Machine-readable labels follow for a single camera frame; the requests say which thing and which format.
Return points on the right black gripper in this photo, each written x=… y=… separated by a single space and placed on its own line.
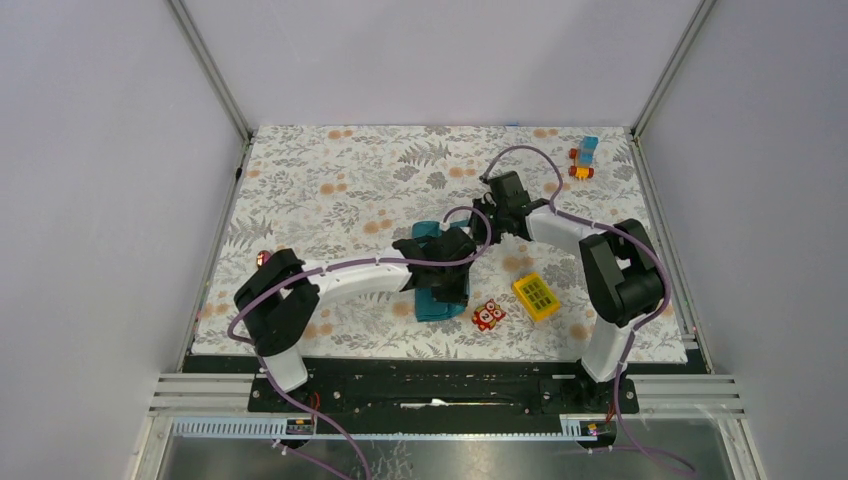
x=478 y=232

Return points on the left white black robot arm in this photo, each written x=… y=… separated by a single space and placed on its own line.
x=278 y=301

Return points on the yellow green toy brick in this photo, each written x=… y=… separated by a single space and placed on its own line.
x=536 y=297

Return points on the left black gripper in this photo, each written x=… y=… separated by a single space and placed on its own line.
x=458 y=294

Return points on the teal cloth napkin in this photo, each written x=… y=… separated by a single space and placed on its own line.
x=434 y=308

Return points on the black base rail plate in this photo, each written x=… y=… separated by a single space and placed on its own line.
x=442 y=397

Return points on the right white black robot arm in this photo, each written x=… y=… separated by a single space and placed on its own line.
x=622 y=272

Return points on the blue orange toy car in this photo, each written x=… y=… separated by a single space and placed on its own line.
x=582 y=157

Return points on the floral patterned table mat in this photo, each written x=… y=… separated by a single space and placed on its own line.
x=341 y=191

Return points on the red owl toy block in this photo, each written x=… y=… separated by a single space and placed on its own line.
x=487 y=316

